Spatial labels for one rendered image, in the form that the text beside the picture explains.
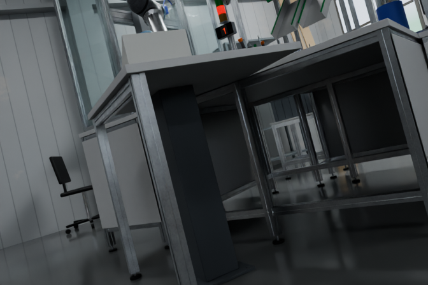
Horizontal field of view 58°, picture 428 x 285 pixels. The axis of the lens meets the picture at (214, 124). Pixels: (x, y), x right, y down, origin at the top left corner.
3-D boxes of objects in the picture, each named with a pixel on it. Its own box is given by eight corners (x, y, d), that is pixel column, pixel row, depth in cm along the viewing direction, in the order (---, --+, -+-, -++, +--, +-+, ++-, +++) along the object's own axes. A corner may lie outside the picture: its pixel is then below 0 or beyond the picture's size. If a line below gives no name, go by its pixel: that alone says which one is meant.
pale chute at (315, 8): (326, 18, 178) (321, 11, 176) (302, 28, 188) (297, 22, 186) (336, -19, 193) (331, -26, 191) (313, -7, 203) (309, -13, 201)
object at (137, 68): (127, 73, 120) (124, 64, 120) (88, 120, 200) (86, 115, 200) (302, 48, 151) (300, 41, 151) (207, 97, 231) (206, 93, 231)
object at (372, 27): (389, 25, 150) (387, 17, 150) (135, 118, 238) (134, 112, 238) (434, 45, 263) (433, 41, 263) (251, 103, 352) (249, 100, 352)
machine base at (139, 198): (169, 249, 236) (135, 112, 240) (106, 252, 273) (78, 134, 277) (274, 192, 348) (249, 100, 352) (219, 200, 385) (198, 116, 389)
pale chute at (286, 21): (297, 30, 187) (292, 23, 185) (276, 39, 197) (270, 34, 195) (308, -6, 202) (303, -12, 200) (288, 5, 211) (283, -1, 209)
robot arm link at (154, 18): (153, 67, 188) (130, 6, 220) (176, 78, 198) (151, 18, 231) (169, 50, 183) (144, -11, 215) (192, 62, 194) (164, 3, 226)
